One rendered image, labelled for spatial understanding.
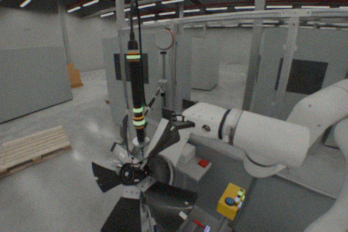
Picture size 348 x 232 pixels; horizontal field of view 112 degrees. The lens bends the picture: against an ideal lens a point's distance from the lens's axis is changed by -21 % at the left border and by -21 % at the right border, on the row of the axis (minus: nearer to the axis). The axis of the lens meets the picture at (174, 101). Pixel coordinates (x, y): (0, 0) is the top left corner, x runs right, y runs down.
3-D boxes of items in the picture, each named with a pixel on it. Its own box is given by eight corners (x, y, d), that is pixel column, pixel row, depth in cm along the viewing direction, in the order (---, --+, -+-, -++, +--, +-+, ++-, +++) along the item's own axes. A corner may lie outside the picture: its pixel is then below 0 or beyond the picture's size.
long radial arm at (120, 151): (150, 163, 99) (140, 161, 90) (146, 173, 98) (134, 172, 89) (126, 145, 117) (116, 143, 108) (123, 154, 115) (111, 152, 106)
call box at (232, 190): (227, 192, 87) (229, 181, 83) (242, 200, 81) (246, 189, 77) (215, 212, 75) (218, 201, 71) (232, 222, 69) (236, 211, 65)
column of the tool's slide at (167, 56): (165, 196, 183) (160, 49, 119) (171, 196, 182) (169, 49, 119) (164, 200, 177) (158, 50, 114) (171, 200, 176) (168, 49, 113)
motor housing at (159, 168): (139, 181, 98) (125, 181, 88) (153, 151, 102) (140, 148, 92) (163, 200, 84) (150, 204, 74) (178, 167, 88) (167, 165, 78)
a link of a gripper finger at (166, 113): (174, 130, 35) (155, 121, 39) (182, 124, 37) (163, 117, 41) (175, 117, 34) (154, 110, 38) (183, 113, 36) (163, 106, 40)
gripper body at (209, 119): (219, 150, 31) (178, 132, 38) (235, 130, 38) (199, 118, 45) (224, 119, 28) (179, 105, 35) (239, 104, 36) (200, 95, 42)
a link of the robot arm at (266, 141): (242, 133, 37) (247, 104, 32) (297, 151, 29) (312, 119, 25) (230, 156, 32) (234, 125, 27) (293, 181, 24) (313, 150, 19)
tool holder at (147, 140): (137, 135, 67) (135, 116, 64) (151, 136, 66) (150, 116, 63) (130, 146, 59) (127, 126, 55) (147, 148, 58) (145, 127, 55)
